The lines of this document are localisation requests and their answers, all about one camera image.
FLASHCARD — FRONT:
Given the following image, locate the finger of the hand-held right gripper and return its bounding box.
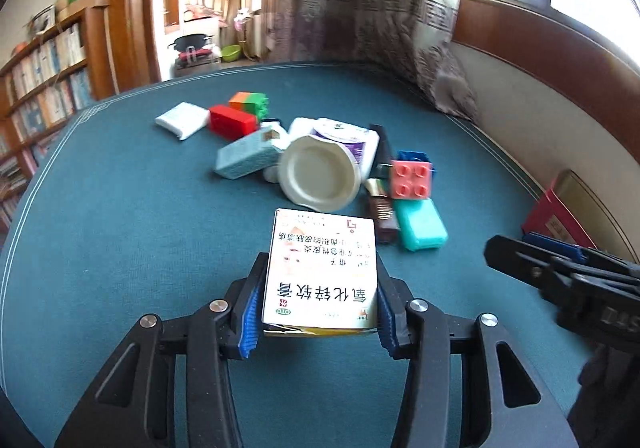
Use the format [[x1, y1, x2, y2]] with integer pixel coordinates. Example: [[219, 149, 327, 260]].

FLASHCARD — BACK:
[[484, 234, 601, 301], [522, 231, 640, 279]]

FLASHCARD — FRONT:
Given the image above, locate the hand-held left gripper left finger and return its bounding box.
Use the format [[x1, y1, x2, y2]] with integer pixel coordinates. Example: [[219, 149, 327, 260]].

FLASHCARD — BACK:
[[54, 252, 271, 448]]

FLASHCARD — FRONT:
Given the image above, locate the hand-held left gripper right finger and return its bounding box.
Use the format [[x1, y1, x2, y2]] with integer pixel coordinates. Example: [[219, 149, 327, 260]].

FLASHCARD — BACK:
[[372, 258, 581, 448]]

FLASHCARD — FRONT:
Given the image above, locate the red tin box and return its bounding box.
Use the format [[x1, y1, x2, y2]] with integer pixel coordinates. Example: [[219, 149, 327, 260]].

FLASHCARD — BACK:
[[521, 169, 613, 251]]

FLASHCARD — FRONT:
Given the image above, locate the white medicine box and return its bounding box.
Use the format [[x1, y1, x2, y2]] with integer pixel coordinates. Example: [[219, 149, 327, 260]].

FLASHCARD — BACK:
[[261, 208, 379, 336]]

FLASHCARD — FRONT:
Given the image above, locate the teal plastic case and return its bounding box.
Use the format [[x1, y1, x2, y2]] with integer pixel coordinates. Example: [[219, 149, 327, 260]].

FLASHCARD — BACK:
[[393, 199, 449, 252]]

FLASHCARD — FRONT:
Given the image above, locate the brown cosmetic bottle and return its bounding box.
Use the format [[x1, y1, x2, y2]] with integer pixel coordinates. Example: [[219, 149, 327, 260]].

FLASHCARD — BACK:
[[365, 177, 401, 244]]

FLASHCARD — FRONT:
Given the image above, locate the pink building block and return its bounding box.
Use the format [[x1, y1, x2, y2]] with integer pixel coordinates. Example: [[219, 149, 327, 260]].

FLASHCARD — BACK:
[[390, 159, 434, 200]]

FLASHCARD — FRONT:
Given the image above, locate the blue building block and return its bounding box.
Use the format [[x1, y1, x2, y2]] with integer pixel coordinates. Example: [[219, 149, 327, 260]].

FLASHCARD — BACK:
[[395, 149, 439, 181]]

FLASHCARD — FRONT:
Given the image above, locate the light teal patterned box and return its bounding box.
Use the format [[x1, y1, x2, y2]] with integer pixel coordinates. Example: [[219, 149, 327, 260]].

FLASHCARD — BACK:
[[214, 124, 290, 180]]

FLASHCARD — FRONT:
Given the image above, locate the black lipstick tube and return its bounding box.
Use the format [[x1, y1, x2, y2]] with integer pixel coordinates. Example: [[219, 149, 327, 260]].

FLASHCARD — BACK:
[[369, 123, 397, 166]]

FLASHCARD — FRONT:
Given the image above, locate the white bottle with purple label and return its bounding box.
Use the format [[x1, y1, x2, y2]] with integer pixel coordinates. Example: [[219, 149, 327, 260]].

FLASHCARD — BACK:
[[289, 117, 385, 179]]

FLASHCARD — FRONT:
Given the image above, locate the red building block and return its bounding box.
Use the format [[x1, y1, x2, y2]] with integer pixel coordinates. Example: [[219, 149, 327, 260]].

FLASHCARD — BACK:
[[208, 105, 260, 138]]

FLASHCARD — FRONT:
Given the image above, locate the teal desktop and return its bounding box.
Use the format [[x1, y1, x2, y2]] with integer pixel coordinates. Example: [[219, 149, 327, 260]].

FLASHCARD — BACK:
[[0, 59, 601, 448]]

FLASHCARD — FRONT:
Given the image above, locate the wooden window panel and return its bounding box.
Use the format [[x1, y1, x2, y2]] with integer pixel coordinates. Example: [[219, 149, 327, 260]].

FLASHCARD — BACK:
[[452, 0, 640, 169]]

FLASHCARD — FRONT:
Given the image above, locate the white tissue packet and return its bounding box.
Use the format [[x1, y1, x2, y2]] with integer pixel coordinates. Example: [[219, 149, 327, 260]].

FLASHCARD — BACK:
[[154, 101, 211, 141]]

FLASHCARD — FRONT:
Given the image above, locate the orange and green building block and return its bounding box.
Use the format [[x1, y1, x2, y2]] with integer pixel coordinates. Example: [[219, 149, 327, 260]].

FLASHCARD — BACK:
[[228, 91, 271, 120]]

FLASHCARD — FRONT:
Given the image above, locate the metal cart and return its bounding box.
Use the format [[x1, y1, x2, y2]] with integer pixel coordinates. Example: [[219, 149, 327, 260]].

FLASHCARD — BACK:
[[172, 46, 222, 78]]

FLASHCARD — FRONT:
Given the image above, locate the black wok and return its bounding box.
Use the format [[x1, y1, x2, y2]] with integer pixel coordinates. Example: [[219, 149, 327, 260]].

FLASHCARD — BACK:
[[167, 32, 214, 54]]

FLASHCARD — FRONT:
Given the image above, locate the patterned beige curtain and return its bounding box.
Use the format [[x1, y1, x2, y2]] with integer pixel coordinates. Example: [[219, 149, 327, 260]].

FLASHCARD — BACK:
[[262, 0, 481, 121]]

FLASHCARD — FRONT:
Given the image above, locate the wooden bookshelf with books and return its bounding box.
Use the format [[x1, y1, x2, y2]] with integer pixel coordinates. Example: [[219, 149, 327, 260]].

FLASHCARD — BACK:
[[0, 6, 118, 249]]

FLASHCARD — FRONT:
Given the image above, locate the wooden door frame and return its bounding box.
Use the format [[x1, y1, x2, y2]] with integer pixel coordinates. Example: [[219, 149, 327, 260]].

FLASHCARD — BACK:
[[107, 0, 173, 96]]

